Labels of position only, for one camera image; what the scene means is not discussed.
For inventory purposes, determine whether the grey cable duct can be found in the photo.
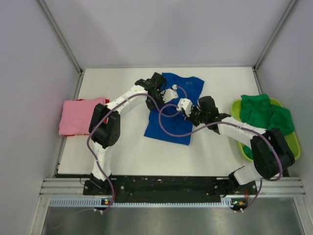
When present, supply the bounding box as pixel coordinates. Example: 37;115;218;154
49;197;246;208

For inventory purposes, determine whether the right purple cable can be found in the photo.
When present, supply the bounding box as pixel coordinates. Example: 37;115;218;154
158;104;284;213

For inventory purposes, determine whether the purple cable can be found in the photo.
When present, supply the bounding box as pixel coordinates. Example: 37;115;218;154
87;84;188;213
158;104;284;213

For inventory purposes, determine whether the pink folded t-shirt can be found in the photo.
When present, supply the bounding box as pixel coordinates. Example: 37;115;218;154
58;96;106;137

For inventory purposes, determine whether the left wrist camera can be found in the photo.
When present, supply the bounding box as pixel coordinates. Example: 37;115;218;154
162;84;179;104

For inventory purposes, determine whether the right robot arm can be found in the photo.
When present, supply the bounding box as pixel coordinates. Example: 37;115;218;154
177;96;295;194

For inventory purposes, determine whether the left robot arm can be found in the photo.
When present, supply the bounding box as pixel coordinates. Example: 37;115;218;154
87;72;167;194

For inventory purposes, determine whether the aluminium frame rail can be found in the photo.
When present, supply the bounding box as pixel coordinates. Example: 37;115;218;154
36;0;84;74

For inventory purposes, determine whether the red folded t-shirt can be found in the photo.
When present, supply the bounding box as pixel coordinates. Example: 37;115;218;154
61;98;111;138

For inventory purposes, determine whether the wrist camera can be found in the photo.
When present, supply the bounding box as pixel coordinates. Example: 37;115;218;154
176;98;194;118
162;84;179;104

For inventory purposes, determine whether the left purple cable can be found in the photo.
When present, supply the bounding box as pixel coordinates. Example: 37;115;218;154
87;84;188;213

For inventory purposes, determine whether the lime green plastic tray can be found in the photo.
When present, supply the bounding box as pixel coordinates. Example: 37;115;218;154
230;98;301;162

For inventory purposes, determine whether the blue t-shirt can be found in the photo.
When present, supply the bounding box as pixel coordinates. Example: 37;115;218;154
144;72;204;145

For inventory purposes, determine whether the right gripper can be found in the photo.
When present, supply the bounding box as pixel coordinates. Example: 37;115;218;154
183;105;208;127

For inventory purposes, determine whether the green t-shirt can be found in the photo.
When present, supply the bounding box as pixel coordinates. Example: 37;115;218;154
239;93;295;157

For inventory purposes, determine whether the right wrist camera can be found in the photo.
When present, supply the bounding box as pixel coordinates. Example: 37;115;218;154
176;98;194;118

